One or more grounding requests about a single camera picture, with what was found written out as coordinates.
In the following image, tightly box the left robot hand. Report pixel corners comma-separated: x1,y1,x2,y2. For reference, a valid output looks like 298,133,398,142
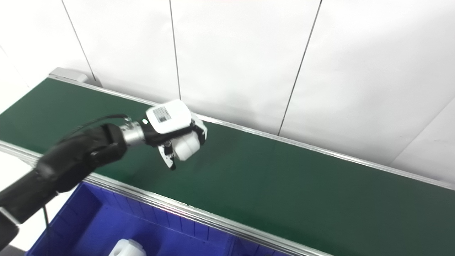
140,99,208,171

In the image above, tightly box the white plastic part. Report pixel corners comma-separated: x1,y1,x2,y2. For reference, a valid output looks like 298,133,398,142
171,131,202,161
108,239,147,256

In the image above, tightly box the blue plastic bin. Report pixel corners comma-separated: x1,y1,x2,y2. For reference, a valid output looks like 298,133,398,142
27,181,235,256
231,238,297,256

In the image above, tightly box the green conveyor belt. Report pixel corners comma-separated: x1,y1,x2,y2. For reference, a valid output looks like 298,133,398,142
0,67,455,256

